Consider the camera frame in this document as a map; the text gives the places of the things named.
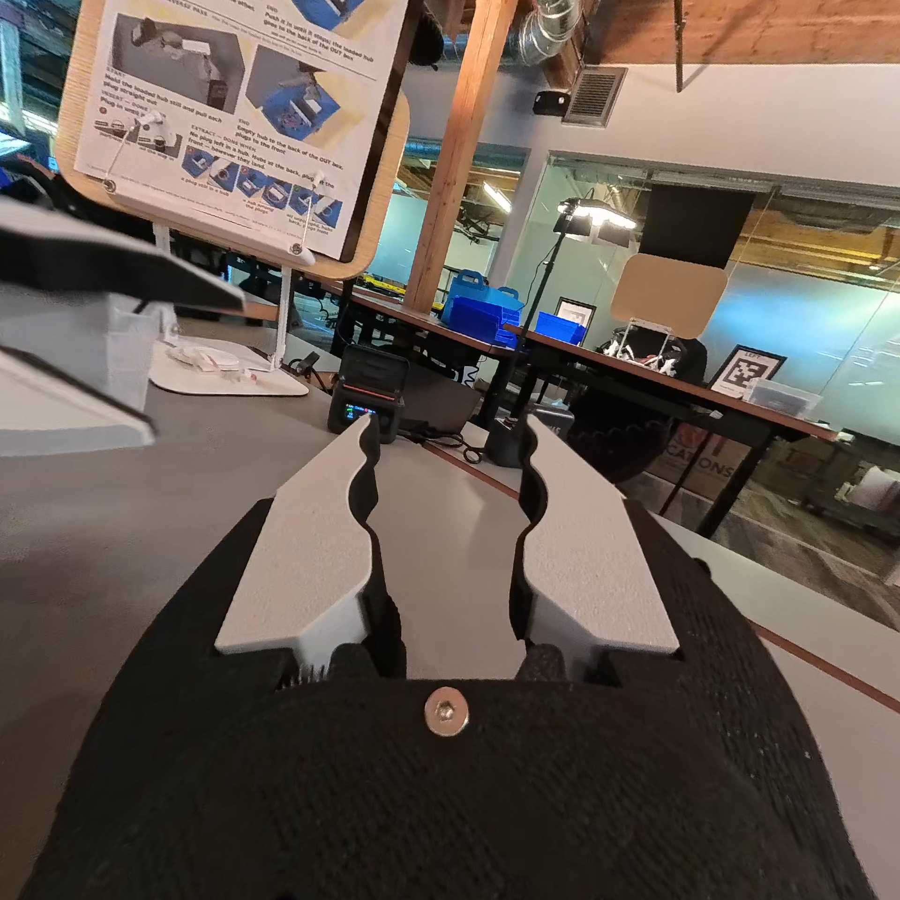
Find instruction sheet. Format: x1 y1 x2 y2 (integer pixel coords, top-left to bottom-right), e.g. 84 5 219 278
74 0 412 261

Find white board stand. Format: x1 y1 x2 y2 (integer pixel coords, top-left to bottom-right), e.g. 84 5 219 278
150 221 310 398

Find black looped cable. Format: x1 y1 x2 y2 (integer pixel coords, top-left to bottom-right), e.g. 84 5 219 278
404 430 488 466

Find beige rounded board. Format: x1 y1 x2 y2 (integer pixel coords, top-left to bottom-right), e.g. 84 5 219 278
610 253 728 338

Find grey vent grille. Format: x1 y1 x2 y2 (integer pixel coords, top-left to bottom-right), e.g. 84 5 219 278
562 65 628 129

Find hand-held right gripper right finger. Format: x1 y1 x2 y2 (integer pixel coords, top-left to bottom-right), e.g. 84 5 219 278
508 415 682 683

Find clear plastic box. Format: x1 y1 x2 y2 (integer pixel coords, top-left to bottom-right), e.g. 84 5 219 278
745 377 824 416

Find framed black white marker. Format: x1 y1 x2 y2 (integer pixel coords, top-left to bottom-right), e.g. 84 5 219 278
706 345 787 395

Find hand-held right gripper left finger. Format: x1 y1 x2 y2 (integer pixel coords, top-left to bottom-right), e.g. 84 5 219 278
213 413 409 679

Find black power station with display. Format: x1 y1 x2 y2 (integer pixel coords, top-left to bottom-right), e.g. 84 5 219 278
327 345 411 445

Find black square panel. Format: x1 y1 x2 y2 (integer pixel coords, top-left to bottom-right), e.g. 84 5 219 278
641 186 755 270

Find cardboard box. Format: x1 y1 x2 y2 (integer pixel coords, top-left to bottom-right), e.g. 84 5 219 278
643 422 757 496

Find black charger block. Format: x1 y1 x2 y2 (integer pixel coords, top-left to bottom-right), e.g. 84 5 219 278
484 404 576 468

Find brown edged office table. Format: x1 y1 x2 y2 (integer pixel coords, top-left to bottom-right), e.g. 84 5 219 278
330 281 525 423
502 323 841 539

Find white packets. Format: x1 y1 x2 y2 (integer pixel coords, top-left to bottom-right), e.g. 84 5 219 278
167 343 247 374

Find silver air duct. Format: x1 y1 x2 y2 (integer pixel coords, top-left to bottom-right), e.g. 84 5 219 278
502 0 585 68

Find blue tote with handle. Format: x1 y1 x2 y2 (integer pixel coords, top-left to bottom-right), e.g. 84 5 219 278
446 269 525 345

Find wooden support post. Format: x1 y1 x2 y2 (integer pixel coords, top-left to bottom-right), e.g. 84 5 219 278
403 0 519 315

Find instruction poster on wooden board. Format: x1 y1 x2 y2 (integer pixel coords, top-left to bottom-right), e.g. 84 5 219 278
55 0 412 278

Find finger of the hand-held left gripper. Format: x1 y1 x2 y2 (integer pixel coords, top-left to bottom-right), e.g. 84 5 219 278
0 197 247 417
0 345 157 459

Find studio light on stand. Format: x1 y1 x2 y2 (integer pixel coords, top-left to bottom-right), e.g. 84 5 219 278
502 199 637 423

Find blue bin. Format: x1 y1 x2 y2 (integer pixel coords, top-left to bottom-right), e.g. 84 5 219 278
536 311 588 345

